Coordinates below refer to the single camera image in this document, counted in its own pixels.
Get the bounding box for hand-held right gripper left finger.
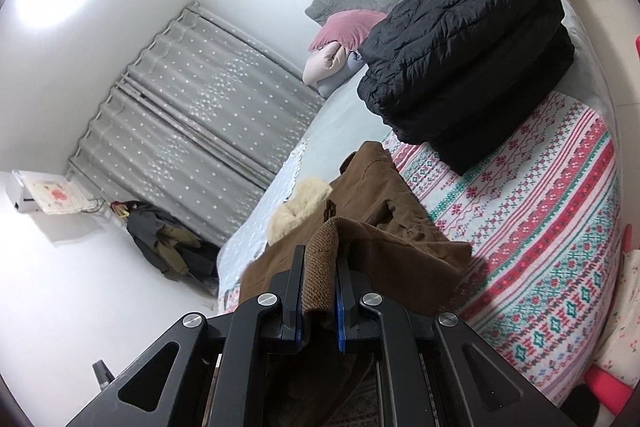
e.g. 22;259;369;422
65;244;307;427

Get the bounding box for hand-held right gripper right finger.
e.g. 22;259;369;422
336;257;576;427

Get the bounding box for brown coat with fur collar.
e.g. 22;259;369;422
239;141;473;427

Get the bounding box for hanging dark clothes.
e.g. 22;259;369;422
111;201;221;295

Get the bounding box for grey star-print curtain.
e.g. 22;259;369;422
67;4;326;248

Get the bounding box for small dark grey object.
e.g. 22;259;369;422
92;359;113;393

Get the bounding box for cream and blue folded bedding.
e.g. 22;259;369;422
317;49;366;98

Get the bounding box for red plastic chair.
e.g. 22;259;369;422
582;34;640;415

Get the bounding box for white floral cloth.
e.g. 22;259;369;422
595;247;640;388

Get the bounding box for pink pillow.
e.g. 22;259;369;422
309;9;388;52

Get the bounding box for black folded puffer jacket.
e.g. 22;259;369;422
356;0;576;175

